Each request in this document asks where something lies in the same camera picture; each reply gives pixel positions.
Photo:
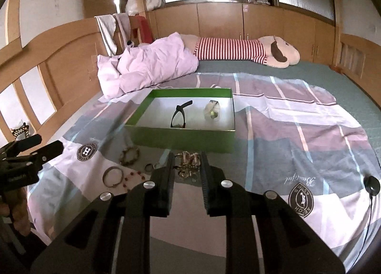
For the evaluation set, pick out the black round puck device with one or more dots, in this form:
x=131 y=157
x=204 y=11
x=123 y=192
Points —
x=372 y=185

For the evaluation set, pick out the thin metal bangle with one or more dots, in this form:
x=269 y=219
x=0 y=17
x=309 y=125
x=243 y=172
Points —
x=112 y=177

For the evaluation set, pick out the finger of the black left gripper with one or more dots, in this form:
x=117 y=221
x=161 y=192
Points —
x=45 y=154
x=18 y=146

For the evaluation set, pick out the left human hand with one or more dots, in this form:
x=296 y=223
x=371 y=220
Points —
x=19 y=212

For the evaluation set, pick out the wooden wall cabinets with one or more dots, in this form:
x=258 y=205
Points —
x=313 y=36

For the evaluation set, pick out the black wrist watch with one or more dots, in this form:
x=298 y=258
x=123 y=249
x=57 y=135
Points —
x=178 y=119

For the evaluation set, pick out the red garment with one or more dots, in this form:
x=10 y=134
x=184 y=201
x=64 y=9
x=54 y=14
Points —
x=140 y=30

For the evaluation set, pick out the plaid bed sheet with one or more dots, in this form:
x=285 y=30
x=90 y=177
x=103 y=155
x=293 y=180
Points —
x=288 y=132

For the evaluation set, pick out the green cardboard box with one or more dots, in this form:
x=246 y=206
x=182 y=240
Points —
x=187 y=119

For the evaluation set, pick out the wooden footboard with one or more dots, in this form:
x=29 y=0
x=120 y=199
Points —
x=359 y=59

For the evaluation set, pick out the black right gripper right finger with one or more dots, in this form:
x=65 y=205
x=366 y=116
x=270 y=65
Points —
x=263 y=233

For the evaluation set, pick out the hanging grey clothes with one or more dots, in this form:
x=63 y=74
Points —
x=107 y=24

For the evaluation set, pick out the wooden headboard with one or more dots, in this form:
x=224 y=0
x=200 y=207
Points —
x=65 y=57

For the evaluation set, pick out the pink folded quilt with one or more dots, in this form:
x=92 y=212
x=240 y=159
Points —
x=144 y=66

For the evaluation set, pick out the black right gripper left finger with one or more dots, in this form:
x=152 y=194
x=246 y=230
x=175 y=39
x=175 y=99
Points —
x=112 y=234

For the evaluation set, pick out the striped plush doll pillow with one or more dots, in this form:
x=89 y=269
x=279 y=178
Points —
x=271 y=51

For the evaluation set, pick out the green mattress cover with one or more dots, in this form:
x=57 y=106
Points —
x=347 y=93

